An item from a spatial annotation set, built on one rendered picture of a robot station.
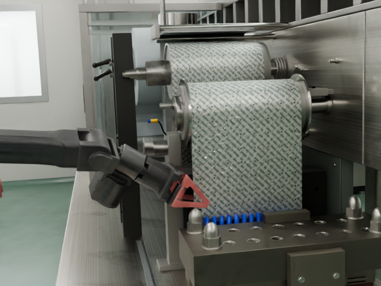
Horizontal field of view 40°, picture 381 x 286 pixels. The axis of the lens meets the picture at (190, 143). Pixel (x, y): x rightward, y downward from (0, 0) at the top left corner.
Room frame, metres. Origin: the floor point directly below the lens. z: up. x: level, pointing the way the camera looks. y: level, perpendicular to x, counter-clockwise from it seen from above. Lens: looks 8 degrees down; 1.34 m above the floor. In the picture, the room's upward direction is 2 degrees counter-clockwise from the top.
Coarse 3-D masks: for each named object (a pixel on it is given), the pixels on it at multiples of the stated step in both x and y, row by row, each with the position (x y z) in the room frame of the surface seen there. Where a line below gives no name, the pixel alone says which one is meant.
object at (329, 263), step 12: (300, 252) 0.86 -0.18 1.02; (312, 252) 0.86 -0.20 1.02; (324, 252) 0.86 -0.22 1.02; (336, 252) 0.86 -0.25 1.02; (288, 264) 0.86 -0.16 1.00; (300, 264) 0.85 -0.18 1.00; (312, 264) 0.85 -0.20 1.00; (324, 264) 0.86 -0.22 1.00; (336, 264) 0.86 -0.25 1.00; (288, 276) 0.86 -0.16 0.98; (300, 276) 0.85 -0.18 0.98; (312, 276) 0.85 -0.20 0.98; (324, 276) 0.86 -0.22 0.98; (336, 276) 0.86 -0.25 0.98
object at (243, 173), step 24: (192, 144) 1.04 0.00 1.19; (216, 144) 1.05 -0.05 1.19; (240, 144) 1.05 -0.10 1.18; (264, 144) 1.06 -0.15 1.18; (288, 144) 1.07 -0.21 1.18; (192, 168) 1.04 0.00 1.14; (216, 168) 1.05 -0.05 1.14; (240, 168) 1.05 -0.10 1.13; (264, 168) 1.06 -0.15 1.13; (288, 168) 1.07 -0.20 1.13; (216, 192) 1.05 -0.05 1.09; (240, 192) 1.05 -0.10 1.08; (264, 192) 1.06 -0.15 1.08; (288, 192) 1.07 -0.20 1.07; (216, 216) 1.04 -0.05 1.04; (240, 216) 1.05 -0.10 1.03
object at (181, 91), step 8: (184, 96) 1.05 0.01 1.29; (304, 96) 1.09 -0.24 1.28; (184, 104) 1.05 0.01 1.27; (304, 104) 1.09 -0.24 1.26; (184, 112) 1.05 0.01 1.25; (304, 112) 1.09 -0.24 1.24; (184, 120) 1.05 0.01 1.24; (304, 120) 1.09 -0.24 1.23; (184, 128) 1.06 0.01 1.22; (184, 136) 1.06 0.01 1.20
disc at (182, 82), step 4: (180, 80) 1.11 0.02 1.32; (184, 80) 1.07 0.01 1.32; (180, 84) 1.12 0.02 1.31; (184, 84) 1.07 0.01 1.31; (184, 88) 1.07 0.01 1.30; (188, 88) 1.05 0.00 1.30; (188, 92) 1.04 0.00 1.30; (188, 96) 1.04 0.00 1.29; (188, 100) 1.03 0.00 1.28; (188, 104) 1.03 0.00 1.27; (188, 108) 1.03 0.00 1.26; (188, 112) 1.03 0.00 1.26; (188, 116) 1.03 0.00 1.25; (188, 120) 1.04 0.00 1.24; (188, 124) 1.04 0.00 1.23; (188, 128) 1.04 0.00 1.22; (188, 132) 1.04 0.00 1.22; (188, 136) 1.04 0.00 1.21; (184, 140) 1.09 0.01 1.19; (188, 140) 1.05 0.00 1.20; (184, 144) 1.09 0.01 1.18; (188, 144) 1.06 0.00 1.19
